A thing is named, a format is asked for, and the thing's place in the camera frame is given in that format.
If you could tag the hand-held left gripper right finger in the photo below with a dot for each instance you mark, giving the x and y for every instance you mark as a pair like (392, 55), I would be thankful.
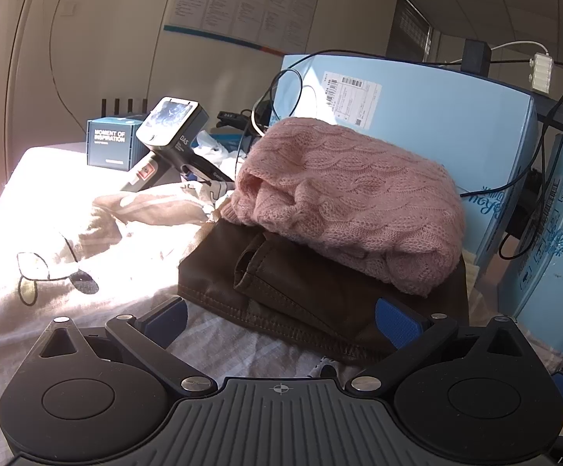
(398, 325)

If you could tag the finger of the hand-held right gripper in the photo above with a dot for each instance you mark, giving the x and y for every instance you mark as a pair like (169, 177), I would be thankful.
(211, 176)

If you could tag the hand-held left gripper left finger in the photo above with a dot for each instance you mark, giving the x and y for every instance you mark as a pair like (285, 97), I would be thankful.
(164, 319)

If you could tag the black router with antennas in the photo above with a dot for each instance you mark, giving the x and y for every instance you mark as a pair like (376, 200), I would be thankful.
(116, 107)

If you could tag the printed cartoon bedsheet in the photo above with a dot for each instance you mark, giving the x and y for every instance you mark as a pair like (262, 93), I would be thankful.
(116, 291)

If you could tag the beige garment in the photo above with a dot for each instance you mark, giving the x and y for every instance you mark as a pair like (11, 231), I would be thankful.
(164, 208)

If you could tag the small black device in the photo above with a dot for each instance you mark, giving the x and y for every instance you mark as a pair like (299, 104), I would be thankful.
(228, 116)

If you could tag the dark blue printed box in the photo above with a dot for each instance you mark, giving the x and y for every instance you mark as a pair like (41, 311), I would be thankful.
(111, 145)

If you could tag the brown folded garment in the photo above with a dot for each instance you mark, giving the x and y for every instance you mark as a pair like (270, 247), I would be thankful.
(271, 296)

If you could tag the pink knitted sweater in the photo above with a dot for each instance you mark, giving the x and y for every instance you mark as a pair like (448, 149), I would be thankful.
(349, 194)

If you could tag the light blue printed carton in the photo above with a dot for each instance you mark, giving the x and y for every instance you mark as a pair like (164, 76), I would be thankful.
(558, 233)

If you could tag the large light blue carton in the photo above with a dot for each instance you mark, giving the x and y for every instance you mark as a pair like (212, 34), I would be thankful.
(432, 107)

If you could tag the black power adapter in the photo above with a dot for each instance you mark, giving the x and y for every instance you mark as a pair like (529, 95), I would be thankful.
(476, 56)

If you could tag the wall poster with blue border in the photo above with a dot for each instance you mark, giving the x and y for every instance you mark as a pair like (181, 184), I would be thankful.
(242, 0)

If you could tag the dark wall board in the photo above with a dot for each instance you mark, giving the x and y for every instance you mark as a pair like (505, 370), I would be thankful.
(410, 26)

